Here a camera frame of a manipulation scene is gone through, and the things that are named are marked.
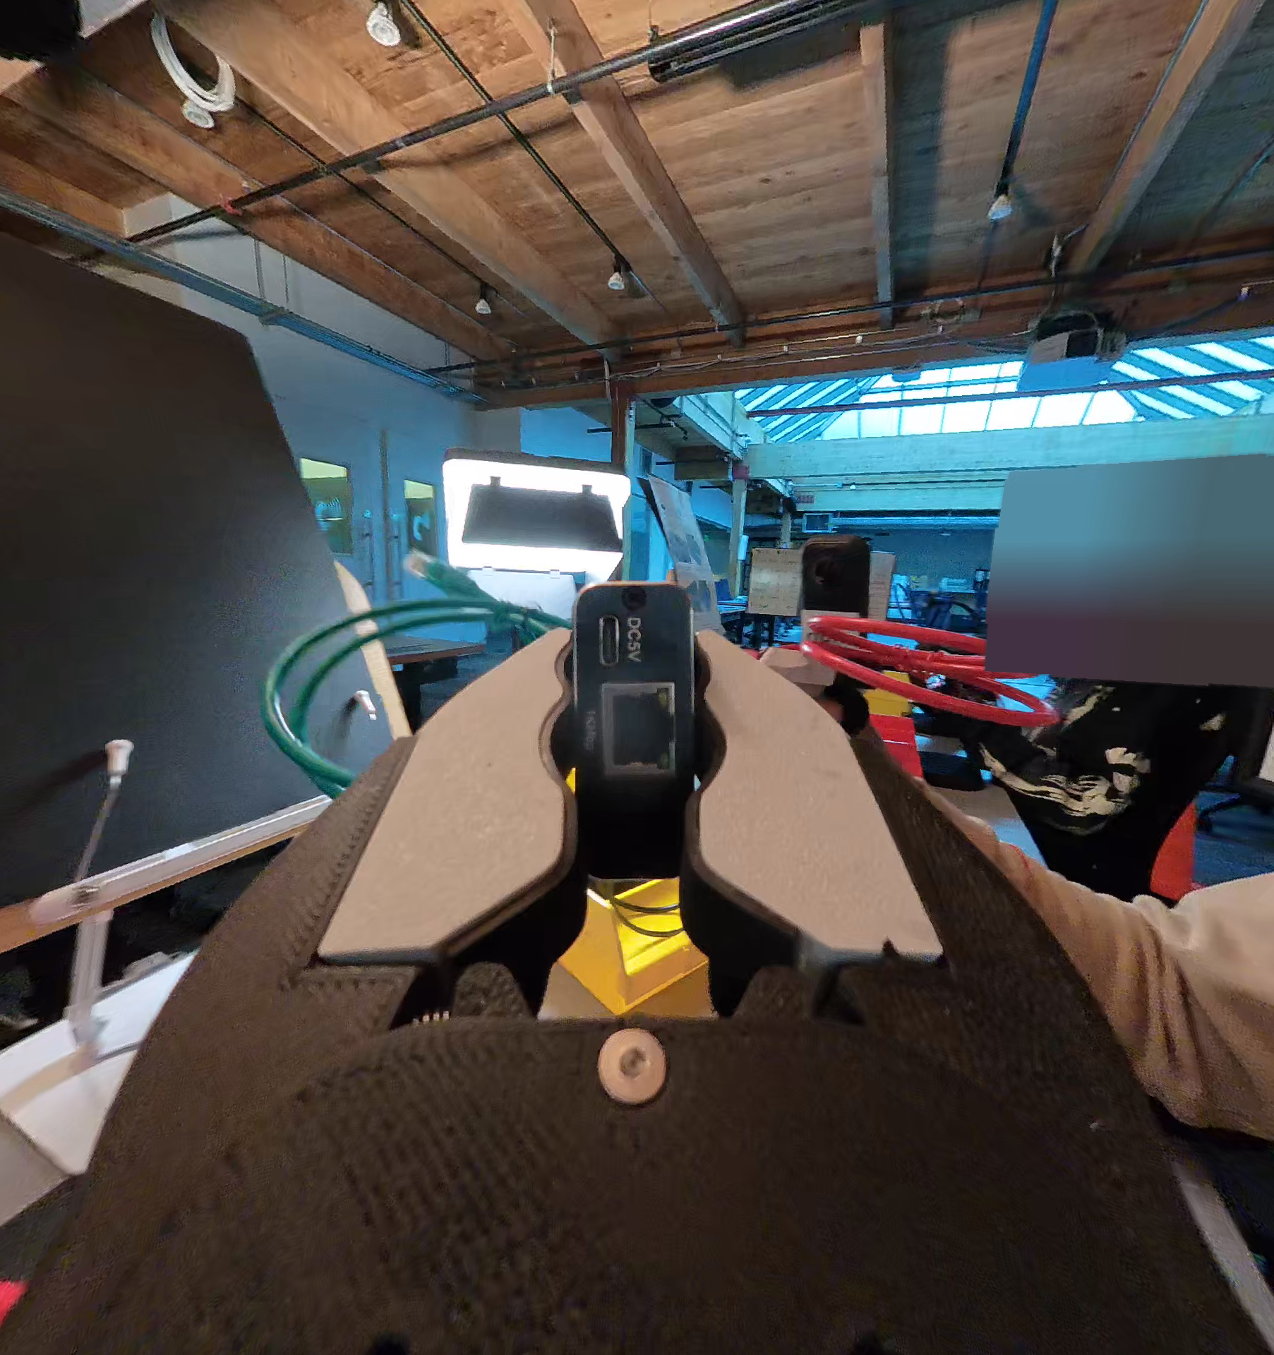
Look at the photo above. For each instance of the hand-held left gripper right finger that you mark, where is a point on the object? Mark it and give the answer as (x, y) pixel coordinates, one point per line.
(806, 837)

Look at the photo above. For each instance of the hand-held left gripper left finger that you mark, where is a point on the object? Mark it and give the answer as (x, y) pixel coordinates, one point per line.
(457, 825)

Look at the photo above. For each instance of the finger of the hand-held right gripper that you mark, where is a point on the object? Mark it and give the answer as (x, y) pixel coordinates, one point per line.
(801, 666)

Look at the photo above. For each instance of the black ethernet adapter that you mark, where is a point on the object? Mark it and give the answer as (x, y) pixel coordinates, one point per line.
(638, 656)

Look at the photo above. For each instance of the yellow plastic bin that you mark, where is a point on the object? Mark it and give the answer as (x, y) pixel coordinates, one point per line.
(638, 973)

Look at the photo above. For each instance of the person's right forearm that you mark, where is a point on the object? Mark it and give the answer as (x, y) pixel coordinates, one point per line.
(1176, 1006)

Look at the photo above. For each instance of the white notice board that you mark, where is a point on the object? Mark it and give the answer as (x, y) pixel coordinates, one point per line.
(774, 580)

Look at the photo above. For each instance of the printed poster board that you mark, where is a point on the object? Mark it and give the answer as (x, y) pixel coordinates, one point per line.
(685, 540)

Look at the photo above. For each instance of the bright studio light panel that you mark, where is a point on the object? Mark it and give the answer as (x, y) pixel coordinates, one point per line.
(536, 518)

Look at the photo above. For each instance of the ceiling projector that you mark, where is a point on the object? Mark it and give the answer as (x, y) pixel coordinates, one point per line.
(1060, 349)

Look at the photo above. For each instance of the black wood-edged panel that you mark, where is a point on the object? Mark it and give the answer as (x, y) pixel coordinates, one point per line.
(118, 528)

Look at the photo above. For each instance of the white panel stand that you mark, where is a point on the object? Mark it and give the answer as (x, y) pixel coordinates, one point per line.
(33, 1091)

